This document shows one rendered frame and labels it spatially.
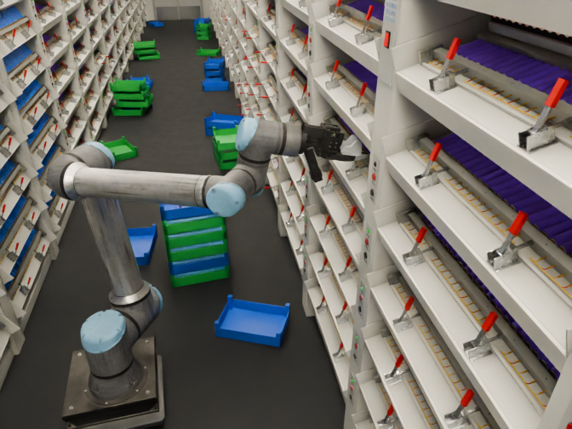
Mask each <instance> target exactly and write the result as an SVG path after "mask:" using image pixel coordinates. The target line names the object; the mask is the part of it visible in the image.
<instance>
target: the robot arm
mask: <svg viewBox="0 0 572 429"><path fill-rule="evenodd" d="M328 125H331V126H328ZM344 136H345V134H344V133H341V132H340V127H338V125H336V124H330V123H321V124H320V126H317V125H310V124H308V123H306V122H302V125H301V126H300V125H299V124H294V123H282V122H276V121H270V120H264V119H258V118H257V117H255V118H250V117H245V118H243V119H242V120H241V122H240V124H239V125H238V129H237V136H236V142H235V146H236V149H237V150H238V151H239V152H238V156H237V164H236V166H235V167H234V168H233V169H232V170H231V171H229V172H228V173H227V174H226V175H225V176H218V175H207V176H205V175H193V174H169V173H156V172H144V171H132V170H119V169H113V168H114V166H115V159H114V156H113V155H112V153H111V151H110V150H109V149H108V148H107V147H105V146H104V145H102V144H101V143H99V142H96V141H90V142H87V143H85V144H81V145H79V146H78V147H76V148H74V149H72V150H70V151H69V152H67V153H65V154H63V155H60V156H59V157H57V158H56V159H55V160H54V161H53V162H52V163H51V164H50V165H49V169H48V173H47V179H48V183H49V186H50V188H51V189H52V191H53V192H55V193H56V194H57V195H58V196H60V197H62V198H64V199H66V200H72V201H82V203H83V206H84V209H85V212H86V215H87V217H88V220H89V224H90V227H91V230H92V233H93V235H94V240H95V241H96V244H97V247H98V250H99V252H100V257H101V259H102V262H103V265H104V267H105V270H106V275H107V277H108V280H109V282H110V285H111V287H112V291H111V292H110V294H109V301H110V303H111V305H112V308H111V310H106V311H105V312H103V311H101V312H97V313H95V314H94V315H92V316H90V317H89V318H88V319H87V320H86V322H85V323H83V326H82V328H81V342H82V345H83V349H84V352H85V355H86V358H87V361H88V364H89V369H90V374H89V390H90V392H91V394H92V395H93V396H94V397H95V398H98V399H100V400H115V399H119V398H123V397H125V396H127V395H128V394H130V393H131V392H132V391H133V390H134V389H135V388H136V387H137V386H138V385H139V384H140V382H141V380H142V377H143V372H142V368H141V365H140V363H139V362H138V361H137V360H136V359H135V358H134V356H133V353H132V346H133V345H134V344H135V342H136V341H137V340H138V339H139V338H140V337H141V336H142V335H143V333H144V332H145V331H146V330H147V328H148V327H149V326H150V325H151V324H152V322H153V321H154V320H155V319H156V318H157V317H158V315H159V313H160V311H161V310H162V309H163V297H162V296H161V294H160V292H159V291H158V290H157V289H156V288H155V287H152V285H151V284H149V283H148V282H146V281H144V280H142V279H141V275H140V271H139V267H138V265H137V262H136V259H135V256H134V251H133V248H132V245H131V242H130V239H129V234H128V231H127V228H126V225H125V222H124V219H123V214H122V211H121V208H120V205H119V202H118V200H126V201H135V202H144V203H162V204H171V205H180V206H190V207H199V208H206V209H210V210H211V211H212V212H213V213H214V214H216V215H218V216H221V217H230V216H233V215H235V214H236V213H237V212H238V211H240V210H241V209H242V208H243V206H244V204H246V202H247V201H248V200H249V199H250V198H251V197H257V196H259V195H260V194H261V193H262V191H263V189H264V187H265V183H266V174H267V170H268V167H269V162H270V159H271V155H272V154H273V155H281V156H288V157H296V156H297V155H298V154H303V152H304V155H305V158H306V162H307V165H308V168H309V170H310V171H309V174H310V177H311V179H312V180H314V182H315V183H317V182H319V181H321V180H323V178H322V176H323V175H322V171H321V169H320V168H319V167H318V164H317V159H316V157H315V153H316V155H317V157H322V158H325V159H328V160H336V161H342V162H352V161H357V160H360V159H364V158H366V157H368V156H369V154H367V152H363V151H362V142H361V140H358V138H357V136H356V135H354V134H352V135H351V136H350V137H349V138H348V139H347V140H344ZM313 150H314V151H313ZM314 152H315V153H314Z"/></svg>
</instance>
